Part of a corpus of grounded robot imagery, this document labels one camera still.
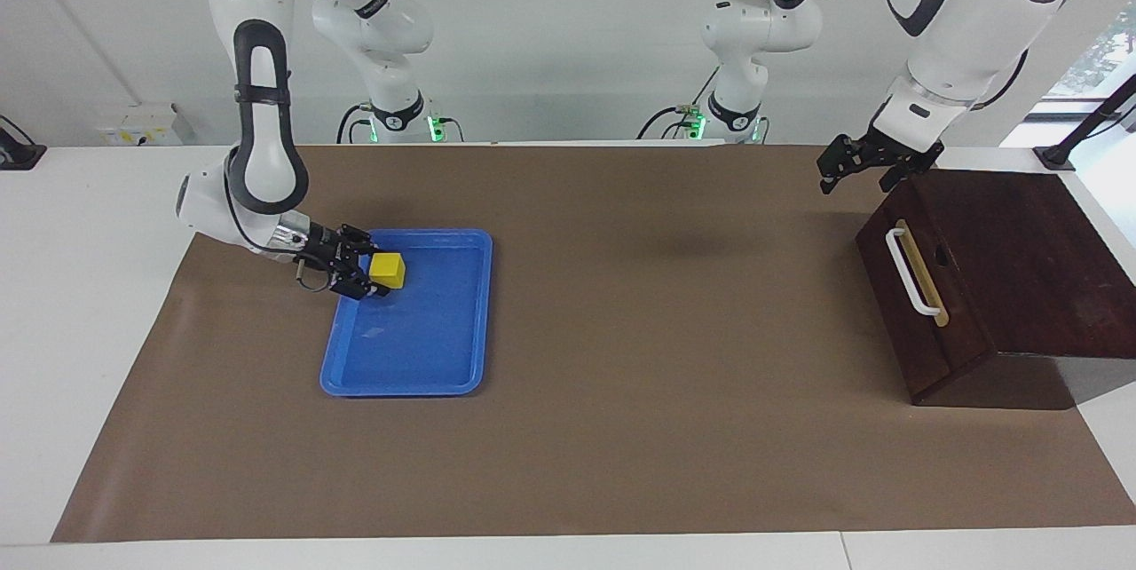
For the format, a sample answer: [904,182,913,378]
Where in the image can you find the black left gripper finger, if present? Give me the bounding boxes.
[818,137,875,195]
[879,163,928,192]

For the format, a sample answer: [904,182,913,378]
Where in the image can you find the yellow cube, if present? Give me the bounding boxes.
[369,252,407,290]

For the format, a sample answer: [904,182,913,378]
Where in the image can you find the white drawer handle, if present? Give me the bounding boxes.
[886,226,942,316]

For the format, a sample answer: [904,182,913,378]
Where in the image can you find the beige wooden handle backplate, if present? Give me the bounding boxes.
[895,218,949,327]

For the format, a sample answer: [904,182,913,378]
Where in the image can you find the dark wooden drawer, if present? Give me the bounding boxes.
[865,170,997,380]

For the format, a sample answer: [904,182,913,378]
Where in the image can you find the blue plastic tray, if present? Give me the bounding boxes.
[319,228,494,399]

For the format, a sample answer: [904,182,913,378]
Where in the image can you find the dark wooden cabinet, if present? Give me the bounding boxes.
[855,169,1136,411]

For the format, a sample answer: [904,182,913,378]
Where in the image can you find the black angled stand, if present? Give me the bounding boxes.
[1034,73,1136,173]

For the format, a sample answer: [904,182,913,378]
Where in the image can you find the window with greenery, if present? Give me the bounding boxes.
[1047,2,1136,100]

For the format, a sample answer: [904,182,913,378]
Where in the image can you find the brown table mat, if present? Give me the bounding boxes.
[51,144,1136,544]

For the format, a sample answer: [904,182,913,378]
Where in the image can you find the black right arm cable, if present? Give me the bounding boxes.
[296,257,336,292]

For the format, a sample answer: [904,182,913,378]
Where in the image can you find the black right base cable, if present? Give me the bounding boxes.
[337,104,374,145]

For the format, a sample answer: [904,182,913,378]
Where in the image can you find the black base cable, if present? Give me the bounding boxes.
[337,104,374,145]
[637,64,720,142]

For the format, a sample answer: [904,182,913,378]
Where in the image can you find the black left base cable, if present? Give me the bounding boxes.
[637,64,720,142]

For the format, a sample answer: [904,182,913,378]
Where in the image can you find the white wall socket box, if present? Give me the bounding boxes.
[96,104,183,146]

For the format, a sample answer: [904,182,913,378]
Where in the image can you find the black table clamp mount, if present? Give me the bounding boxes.
[0,115,47,171]

